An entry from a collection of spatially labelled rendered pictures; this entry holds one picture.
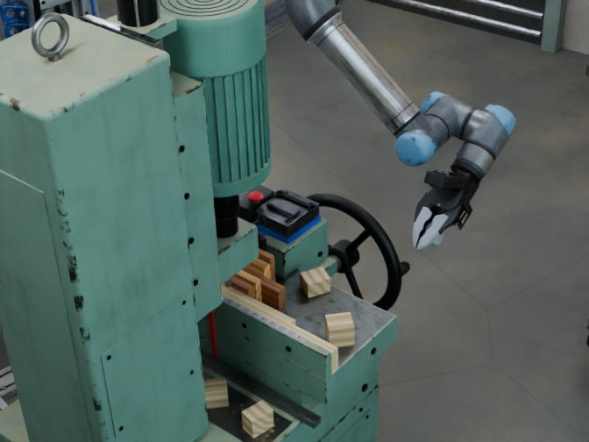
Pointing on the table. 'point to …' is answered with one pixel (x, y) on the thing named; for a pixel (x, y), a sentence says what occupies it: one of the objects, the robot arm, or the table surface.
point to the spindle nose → (226, 216)
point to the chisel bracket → (237, 250)
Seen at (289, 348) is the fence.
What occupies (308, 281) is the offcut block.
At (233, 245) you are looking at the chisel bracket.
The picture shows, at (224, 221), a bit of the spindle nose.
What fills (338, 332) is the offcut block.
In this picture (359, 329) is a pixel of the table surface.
